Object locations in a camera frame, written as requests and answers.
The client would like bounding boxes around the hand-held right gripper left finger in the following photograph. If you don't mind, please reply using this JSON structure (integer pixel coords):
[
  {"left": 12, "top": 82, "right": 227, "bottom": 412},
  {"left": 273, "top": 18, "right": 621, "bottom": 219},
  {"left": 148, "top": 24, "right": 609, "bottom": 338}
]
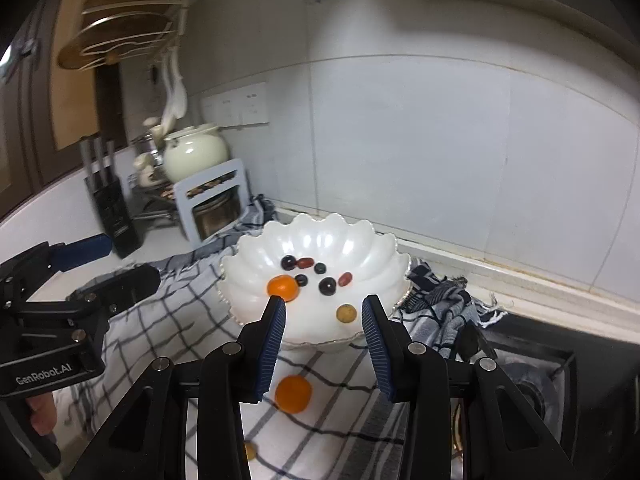
[{"left": 70, "top": 295, "right": 287, "bottom": 480}]

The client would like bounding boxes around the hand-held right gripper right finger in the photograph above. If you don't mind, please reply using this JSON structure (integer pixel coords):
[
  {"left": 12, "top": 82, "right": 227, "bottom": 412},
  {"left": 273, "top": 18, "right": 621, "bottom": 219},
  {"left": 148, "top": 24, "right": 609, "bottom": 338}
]
[{"left": 361, "top": 294, "right": 563, "bottom": 480}]

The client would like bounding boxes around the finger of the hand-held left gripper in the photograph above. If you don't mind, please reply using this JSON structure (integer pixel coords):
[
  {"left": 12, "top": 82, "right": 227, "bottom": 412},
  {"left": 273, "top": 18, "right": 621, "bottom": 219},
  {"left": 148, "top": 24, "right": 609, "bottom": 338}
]
[
  {"left": 0, "top": 233, "right": 114, "bottom": 306},
  {"left": 66, "top": 263, "right": 162, "bottom": 317}
]

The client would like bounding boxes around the white scalloped bowl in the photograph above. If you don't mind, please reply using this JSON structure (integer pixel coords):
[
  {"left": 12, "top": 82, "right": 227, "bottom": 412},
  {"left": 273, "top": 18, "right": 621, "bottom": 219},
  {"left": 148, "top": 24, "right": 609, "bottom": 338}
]
[{"left": 216, "top": 212, "right": 412, "bottom": 354}]

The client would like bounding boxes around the person's left hand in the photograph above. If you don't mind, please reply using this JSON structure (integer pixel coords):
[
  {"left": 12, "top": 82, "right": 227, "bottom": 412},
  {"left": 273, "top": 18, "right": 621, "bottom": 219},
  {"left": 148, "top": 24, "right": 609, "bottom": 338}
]
[{"left": 25, "top": 392, "right": 57, "bottom": 436}]

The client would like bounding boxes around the checkered grey white cloth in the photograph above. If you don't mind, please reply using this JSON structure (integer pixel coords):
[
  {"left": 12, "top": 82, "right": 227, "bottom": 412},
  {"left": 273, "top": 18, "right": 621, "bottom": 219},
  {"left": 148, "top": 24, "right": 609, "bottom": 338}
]
[{"left": 52, "top": 192, "right": 508, "bottom": 480}]

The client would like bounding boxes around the black knife block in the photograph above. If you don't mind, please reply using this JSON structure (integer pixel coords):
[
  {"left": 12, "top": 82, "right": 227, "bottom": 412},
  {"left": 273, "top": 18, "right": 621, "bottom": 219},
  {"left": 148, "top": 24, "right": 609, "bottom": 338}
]
[{"left": 90, "top": 177, "right": 142, "bottom": 260}]

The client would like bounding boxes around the white shelf rack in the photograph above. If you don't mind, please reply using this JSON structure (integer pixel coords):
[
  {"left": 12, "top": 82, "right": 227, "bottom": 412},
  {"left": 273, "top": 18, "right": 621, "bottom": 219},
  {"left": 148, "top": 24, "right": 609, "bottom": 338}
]
[{"left": 173, "top": 158, "right": 250, "bottom": 251}]

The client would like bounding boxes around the small cream pot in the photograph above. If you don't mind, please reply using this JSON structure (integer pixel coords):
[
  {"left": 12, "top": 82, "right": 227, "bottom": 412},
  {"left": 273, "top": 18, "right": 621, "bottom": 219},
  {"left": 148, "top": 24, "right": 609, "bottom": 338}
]
[{"left": 133, "top": 152, "right": 167, "bottom": 187}]

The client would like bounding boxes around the glass jar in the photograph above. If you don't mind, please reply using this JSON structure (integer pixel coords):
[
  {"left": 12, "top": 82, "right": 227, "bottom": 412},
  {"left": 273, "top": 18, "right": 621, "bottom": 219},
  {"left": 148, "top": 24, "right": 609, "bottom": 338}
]
[{"left": 192, "top": 192, "right": 241, "bottom": 240}]

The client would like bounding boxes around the steel pot with lid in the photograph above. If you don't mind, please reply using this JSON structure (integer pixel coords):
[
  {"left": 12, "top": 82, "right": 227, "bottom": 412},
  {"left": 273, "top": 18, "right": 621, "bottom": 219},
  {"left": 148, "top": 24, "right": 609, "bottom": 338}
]
[{"left": 134, "top": 117, "right": 167, "bottom": 162}]

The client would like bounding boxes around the cream ceramic pot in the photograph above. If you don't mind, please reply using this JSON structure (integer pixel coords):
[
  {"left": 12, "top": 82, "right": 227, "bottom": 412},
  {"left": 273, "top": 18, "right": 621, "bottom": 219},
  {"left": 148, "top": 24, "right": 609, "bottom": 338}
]
[{"left": 162, "top": 123, "right": 230, "bottom": 184}]

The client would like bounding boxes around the brown wooden cabinet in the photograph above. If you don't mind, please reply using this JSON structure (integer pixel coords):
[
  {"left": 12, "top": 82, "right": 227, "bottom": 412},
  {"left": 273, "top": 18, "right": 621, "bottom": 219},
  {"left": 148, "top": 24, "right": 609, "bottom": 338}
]
[{"left": 0, "top": 0, "right": 127, "bottom": 197}]

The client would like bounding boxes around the round wooden cutting board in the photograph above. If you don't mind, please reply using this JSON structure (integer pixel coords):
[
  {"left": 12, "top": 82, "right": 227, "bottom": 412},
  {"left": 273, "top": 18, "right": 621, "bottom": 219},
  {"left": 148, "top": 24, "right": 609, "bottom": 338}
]
[{"left": 56, "top": 10, "right": 178, "bottom": 71}]

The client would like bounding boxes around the black gas stove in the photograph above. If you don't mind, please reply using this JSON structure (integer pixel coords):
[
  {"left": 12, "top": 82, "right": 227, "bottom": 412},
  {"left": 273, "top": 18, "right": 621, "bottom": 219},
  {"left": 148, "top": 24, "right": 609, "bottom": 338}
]
[{"left": 450, "top": 310, "right": 640, "bottom": 480}]

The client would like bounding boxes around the steel range hood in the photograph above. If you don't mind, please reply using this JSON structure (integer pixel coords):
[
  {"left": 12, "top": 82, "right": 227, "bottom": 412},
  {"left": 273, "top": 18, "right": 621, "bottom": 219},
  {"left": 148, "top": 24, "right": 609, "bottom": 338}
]
[{"left": 404, "top": 0, "right": 640, "bottom": 128}]

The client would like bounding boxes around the white wall socket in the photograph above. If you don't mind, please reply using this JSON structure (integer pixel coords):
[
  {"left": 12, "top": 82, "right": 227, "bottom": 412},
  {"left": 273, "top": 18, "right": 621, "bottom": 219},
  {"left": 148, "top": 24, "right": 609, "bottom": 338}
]
[
  {"left": 243, "top": 81, "right": 270, "bottom": 126},
  {"left": 201, "top": 93, "right": 224, "bottom": 129},
  {"left": 221, "top": 88, "right": 246, "bottom": 128}
]

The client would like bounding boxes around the white wire wall rack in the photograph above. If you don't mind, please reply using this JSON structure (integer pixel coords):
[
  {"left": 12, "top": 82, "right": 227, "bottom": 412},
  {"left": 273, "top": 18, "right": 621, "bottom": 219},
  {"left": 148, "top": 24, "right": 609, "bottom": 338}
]
[{"left": 70, "top": 0, "right": 190, "bottom": 68}]

